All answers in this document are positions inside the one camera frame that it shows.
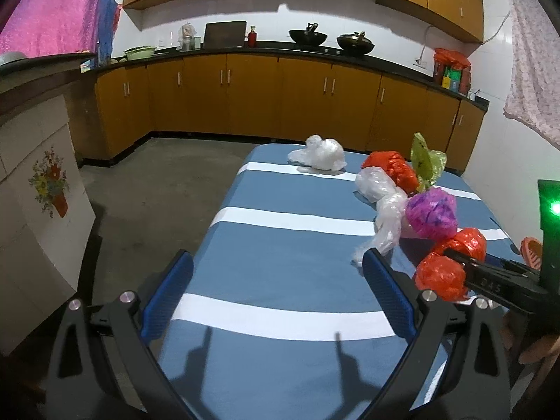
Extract small white plastic bag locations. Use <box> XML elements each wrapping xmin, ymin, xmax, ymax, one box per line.
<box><xmin>288</xmin><ymin>135</ymin><xmax>347</xmax><ymax>172</ymax></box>

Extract light green plastic bag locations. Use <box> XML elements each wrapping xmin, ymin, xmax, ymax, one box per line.
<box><xmin>410</xmin><ymin>132</ymin><xmax>447</xmax><ymax>193</ymax></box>

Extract red bag on counter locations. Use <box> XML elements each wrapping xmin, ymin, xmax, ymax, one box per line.
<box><xmin>433</xmin><ymin>48</ymin><xmax>472</xmax><ymax>96</ymax></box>

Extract black wok with lid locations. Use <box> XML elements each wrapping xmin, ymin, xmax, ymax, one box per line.
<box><xmin>337</xmin><ymin>31</ymin><xmax>375</xmax><ymax>56</ymax></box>

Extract small red plastic bag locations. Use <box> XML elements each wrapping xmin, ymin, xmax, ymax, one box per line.
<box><xmin>362</xmin><ymin>151</ymin><xmax>420</xmax><ymax>195</ymax></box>

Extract green bowl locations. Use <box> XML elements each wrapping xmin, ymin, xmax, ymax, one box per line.
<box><xmin>124</xmin><ymin>45</ymin><xmax>156</xmax><ymax>61</ymax></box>

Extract red plastic basket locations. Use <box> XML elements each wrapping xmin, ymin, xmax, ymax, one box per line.
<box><xmin>520</xmin><ymin>237</ymin><xmax>543</xmax><ymax>271</ymax></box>

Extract white cabinet with flower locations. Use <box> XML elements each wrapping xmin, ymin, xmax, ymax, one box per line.
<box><xmin>1</xmin><ymin>96</ymin><xmax>95</xmax><ymax>356</ymax></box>

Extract right hand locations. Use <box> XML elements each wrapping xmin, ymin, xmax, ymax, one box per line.
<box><xmin>500</xmin><ymin>311</ymin><xmax>559</xmax><ymax>365</ymax></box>

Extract long clear plastic bag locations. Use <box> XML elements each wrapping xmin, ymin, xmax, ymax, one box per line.
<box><xmin>353</xmin><ymin>167</ymin><xmax>408</xmax><ymax>267</ymax></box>

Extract black wok left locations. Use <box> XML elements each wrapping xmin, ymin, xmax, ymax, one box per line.
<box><xmin>288</xmin><ymin>23</ymin><xmax>328</xmax><ymax>48</ymax></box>

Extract red bottle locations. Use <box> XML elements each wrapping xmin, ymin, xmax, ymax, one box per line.
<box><xmin>247</xmin><ymin>26</ymin><xmax>257</xmax><ymax>48</ymax></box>

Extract brown lower kitchen cabinets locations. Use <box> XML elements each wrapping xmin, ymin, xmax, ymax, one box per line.
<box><xmin>88</xmin><ymin>53</ymin><xmax>487</xmax><ymax>171</ymax></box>

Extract dark cutting board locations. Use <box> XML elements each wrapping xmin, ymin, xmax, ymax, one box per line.
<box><xmin>203</xmin><ymin>21</ymin><xmax>247</xmax><ymax>49</ymax></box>

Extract blue white striped tablecloth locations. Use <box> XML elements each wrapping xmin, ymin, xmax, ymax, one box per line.
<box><xmin>148</xmin><ymin>141</ymin><xmax>522</xmax><ymax>420</ymax></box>

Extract pink purple hanging cloth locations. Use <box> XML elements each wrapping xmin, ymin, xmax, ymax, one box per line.
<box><xmin>1</xmin><ymin>0</ymin><xmax>121</xmax><ymax>63</ymax></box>

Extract pink floral hanging cloth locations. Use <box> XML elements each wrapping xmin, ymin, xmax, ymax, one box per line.
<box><xmin>504</xmin><ymin>0</ymin><xmax>560</xmax><ymax>147</ymax></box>

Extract large red plastic bag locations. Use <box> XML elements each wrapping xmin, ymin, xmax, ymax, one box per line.
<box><xmin>414</xmin><ymin>252</ymin><xmax>468</xmax><ymax>301</ymax></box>

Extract purple plastic bag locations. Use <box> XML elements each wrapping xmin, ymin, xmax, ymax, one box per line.
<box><xmin>405</xmin><ymin>188</ymin><xmax>459</xmax><ymax>241</ymax></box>

